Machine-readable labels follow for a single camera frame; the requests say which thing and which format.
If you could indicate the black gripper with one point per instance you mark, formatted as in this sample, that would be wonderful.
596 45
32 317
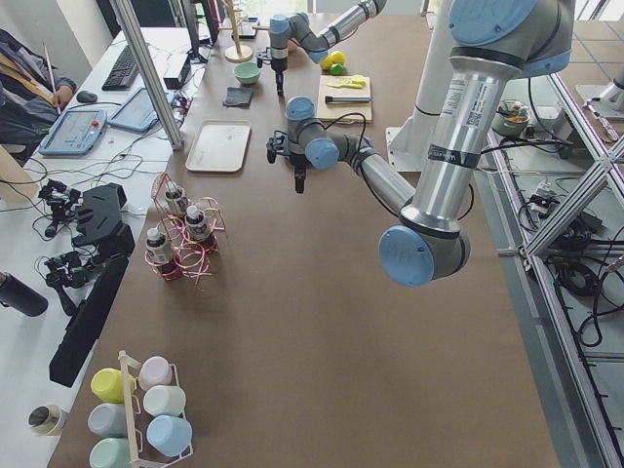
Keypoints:
298 164
279 65

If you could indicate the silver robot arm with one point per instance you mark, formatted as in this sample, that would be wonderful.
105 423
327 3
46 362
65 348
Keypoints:
476 49
283 29

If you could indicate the green bowl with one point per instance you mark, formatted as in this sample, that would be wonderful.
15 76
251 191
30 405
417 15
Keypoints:
247 73

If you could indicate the grey folded cloth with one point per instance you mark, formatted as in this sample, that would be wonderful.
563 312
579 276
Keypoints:
238 97

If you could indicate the yellow lemon near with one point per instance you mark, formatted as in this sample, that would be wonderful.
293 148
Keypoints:
326 63

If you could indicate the yellow lemon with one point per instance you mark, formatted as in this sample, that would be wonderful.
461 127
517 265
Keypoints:
337 57
326 63

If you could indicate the steel muddler black tip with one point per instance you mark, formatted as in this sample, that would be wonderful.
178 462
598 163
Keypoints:
346 99

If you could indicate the green lime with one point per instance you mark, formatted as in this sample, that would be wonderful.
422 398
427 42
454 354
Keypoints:
336 69

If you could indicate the yellow lemon far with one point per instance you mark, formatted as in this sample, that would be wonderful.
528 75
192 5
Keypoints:
337 57

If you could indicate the wooden cutting board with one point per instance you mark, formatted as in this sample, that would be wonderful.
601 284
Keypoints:
357 112

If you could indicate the lemon half upper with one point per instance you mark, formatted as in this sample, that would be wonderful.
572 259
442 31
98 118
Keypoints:
358 80

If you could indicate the yellow plastic knife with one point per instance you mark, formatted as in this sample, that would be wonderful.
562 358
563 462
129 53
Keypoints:
346 83

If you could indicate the cream rabbit tray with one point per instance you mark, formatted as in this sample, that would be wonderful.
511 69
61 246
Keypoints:
219 146

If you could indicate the dark drink bottle lower left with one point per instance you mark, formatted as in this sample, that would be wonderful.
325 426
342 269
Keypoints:
196 224

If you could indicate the dark drink bottle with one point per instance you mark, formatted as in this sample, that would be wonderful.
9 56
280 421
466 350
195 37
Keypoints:
176 199
196 224
160 253

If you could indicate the dark drink bottle upper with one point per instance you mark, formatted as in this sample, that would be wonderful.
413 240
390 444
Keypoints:
176 199

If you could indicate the blue teach pendant far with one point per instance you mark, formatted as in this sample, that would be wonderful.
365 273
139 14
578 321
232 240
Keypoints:
136 114

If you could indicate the blue teach pendant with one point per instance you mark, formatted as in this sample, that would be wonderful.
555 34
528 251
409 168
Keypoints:
136 114
74 133

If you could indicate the black keyboard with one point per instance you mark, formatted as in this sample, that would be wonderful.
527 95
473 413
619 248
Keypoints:
123 72

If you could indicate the dark drink bottle lower right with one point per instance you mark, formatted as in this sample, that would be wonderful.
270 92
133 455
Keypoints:
160 253

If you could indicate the black computer mouse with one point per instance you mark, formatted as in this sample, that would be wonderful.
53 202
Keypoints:
86 97

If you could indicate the blue teach pendant near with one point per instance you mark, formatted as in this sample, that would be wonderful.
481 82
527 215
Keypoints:
74 133

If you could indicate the pink cup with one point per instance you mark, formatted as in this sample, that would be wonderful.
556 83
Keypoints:
156 370

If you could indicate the seated person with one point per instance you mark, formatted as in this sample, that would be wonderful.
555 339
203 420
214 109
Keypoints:
33 93

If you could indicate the white cup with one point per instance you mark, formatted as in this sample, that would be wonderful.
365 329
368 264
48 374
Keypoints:
164 400

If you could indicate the yellow cup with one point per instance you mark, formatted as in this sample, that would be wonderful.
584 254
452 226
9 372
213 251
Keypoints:
106 384

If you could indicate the blue cup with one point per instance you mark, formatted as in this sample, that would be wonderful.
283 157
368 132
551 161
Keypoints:
170 435

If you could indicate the black water bottle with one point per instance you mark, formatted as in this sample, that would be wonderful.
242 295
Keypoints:
18 295

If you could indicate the grey cup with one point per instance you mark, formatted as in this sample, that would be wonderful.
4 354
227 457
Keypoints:
108 421

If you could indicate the mint cup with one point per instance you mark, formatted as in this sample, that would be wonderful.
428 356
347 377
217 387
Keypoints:
110 453

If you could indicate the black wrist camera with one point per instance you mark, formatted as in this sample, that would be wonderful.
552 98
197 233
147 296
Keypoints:
277 146
264 57

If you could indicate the copper wire bottle rack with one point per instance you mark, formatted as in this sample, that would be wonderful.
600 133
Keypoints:
180 244

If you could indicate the white wire cup rack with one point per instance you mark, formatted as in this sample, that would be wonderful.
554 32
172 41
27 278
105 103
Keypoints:
142 454

